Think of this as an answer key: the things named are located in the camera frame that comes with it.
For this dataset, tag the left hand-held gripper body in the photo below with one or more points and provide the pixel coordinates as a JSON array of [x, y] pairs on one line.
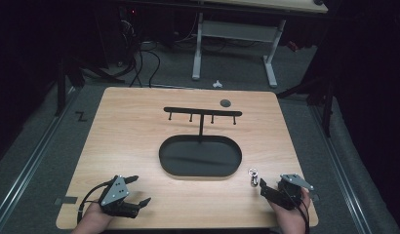
[[115, 192]]

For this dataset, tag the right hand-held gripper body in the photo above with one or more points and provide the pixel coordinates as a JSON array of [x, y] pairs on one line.
[[290, 192]]

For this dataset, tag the black key rack with tray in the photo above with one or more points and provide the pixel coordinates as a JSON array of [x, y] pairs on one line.
[[200, 156]]

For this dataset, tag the person's right hand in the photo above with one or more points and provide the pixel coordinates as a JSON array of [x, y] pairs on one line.
[[290, 221]]

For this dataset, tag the person's left hand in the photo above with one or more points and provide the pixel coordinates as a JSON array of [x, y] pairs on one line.
[[92, 221]]

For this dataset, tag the grey tape strip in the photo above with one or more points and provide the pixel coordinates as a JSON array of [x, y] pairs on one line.
[[66, 200]]

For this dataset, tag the black tape floor mark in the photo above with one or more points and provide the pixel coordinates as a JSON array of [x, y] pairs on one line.
[[81, 116]]

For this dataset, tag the grey round table grommet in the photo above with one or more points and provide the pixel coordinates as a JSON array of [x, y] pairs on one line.
[[225, 103]]

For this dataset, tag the black metal stand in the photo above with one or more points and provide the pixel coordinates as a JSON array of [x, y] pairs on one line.
[[63, 84], [318, 97]]

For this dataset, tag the small white floor object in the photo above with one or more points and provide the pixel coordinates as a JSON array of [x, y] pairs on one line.
[[217, 84]]

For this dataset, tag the metal floor rail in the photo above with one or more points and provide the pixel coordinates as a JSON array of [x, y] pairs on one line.
[[29, 162], [342, 172]]

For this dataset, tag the white frame desk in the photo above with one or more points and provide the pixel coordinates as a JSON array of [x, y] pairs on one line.
[[237, 32]]

